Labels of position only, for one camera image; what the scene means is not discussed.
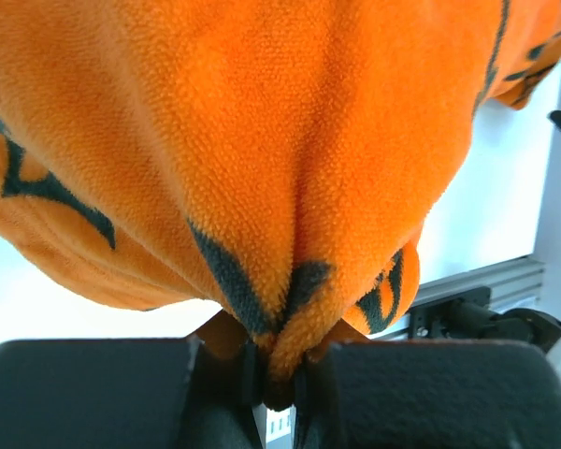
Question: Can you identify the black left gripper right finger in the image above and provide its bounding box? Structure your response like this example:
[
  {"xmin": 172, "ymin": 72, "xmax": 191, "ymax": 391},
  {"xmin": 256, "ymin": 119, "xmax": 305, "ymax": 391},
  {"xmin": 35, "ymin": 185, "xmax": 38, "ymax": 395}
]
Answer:
[{"xmin": 294, "ymin": 340, "xmax": 561, "ymax": 449}]

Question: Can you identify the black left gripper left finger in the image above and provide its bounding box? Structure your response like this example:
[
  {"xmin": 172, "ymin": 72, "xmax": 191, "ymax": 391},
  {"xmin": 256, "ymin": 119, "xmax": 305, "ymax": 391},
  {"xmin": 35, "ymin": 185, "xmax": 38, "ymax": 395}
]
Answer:
[{"xmin": 0, "ymin": 339, "xmax": 266, "ymax": 448}]

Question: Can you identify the orange black patterned pillowcase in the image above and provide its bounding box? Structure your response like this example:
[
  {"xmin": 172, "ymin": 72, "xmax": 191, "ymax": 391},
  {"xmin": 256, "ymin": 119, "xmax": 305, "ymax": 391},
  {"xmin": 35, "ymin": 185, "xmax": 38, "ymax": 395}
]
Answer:
[{"xmin": 0, "ymin": 1, "xmax": 561, "ymax": 411}]

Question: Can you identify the aluminium mounting rail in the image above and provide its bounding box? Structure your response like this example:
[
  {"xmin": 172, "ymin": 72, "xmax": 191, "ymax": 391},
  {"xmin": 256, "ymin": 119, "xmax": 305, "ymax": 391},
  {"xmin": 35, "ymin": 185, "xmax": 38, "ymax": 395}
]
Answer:
[{"xmin": 401, "ymin": 259, "xmax": 551, "ymax": 338}]

